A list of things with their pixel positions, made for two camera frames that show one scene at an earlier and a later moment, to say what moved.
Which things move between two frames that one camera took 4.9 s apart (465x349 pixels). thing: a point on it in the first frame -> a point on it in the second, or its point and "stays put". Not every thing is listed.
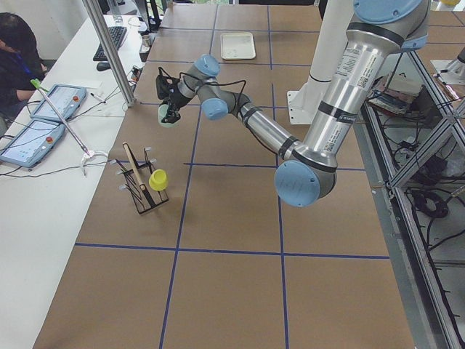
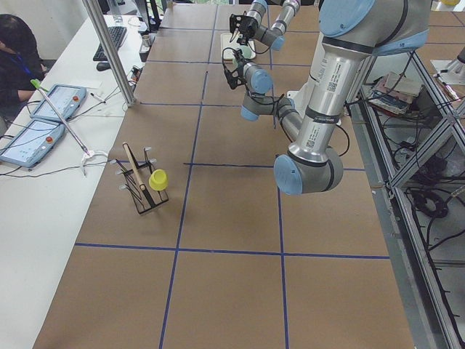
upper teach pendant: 67,99 stays put
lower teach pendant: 35,142 stays put
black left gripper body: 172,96 -> 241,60
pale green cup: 161,113 -> 248,52
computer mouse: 103,66 stays put
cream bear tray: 237,46 stays put
